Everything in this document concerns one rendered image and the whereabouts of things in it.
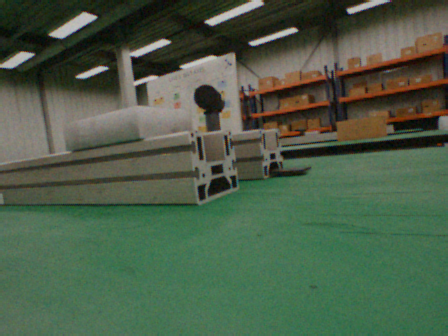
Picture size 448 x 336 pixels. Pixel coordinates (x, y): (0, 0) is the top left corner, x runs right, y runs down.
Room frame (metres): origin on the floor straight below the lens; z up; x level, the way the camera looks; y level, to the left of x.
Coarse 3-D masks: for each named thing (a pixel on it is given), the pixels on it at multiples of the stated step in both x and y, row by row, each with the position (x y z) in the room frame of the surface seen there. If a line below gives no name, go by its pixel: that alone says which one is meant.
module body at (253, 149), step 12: (240, 132) 0.51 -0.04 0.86; (252, 132) 0.49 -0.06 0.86; (264, 132) 0.51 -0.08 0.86; (276, 132) 0.56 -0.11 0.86; (240, 144) 0.52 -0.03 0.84; (252, 144) 0.50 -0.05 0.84; (264, 144) 0.51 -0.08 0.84; (276, 144) 0.55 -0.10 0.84; (240, 156) 0.51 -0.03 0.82; (252, 156) 0.50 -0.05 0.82; (264, 156) 0.50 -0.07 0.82; (276, 156) 0.55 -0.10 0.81; (240, 168) 0.51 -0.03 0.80; (252, 168) 0.50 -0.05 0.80; (264, 168) 0.51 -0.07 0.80; (276, 168) 0.56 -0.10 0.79
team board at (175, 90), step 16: (208, 64) 3.74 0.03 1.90; (224, 64) 3.61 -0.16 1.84; (160, 80) 4.21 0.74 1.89; (176, 80) 4.05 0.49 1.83; (192, 80) 3.90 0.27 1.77; (208, 80) 3.76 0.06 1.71; (224, 80) 3.63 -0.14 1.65; (160, 96) 4.23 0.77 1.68; (176, 96) 4.07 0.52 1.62; (192, 96) 3.92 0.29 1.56; (224, 96) 3.64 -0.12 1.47; (192, 112) 3.94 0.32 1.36; (224, 112) 3.66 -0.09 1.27; (240, 112) 3.54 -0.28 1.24; (224, 128) 3.68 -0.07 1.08; (240, 128) 3.55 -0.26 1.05
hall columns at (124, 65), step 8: (112, 24) 8.82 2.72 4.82; (120, 32) 8.70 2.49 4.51; (120, 40) 8.67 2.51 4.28; (120, 48) 8.89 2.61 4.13; (128, 48) 8.87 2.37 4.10; (120, 56) 8.91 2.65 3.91; (128, 56) 8.84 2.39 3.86; (120, 64) 8.89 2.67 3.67; (128, 64) 8.80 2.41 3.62; (120, 72) 8.85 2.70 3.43; (128, 72) 8.77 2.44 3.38; (120, 80) 8.82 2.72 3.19; (128, 80) 8.73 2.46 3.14; (128, 88) 8.70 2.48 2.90; (128, 96) 8.67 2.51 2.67; (128, 104) 8.89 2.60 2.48; (136, 104) 8.88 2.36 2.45
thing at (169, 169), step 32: (32, 160) 0.51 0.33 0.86; (64, 160) 0.46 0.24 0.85; (96, 160) 0.43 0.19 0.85; (128, 160) 0.38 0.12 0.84; (160, 160) 0.35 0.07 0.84; (192, 160) 0.33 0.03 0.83; (224, 160) 0.39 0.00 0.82; (0, 192) 0.58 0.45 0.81; (32, 192) 0.52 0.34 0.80; (64, 192) 0.46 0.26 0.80; (96, 192) 0.42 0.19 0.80; (128, 192) 0.38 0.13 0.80; (160, 192) 0.35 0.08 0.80; (192, 192) 0.33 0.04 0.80; (224, 192) 0.38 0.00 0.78
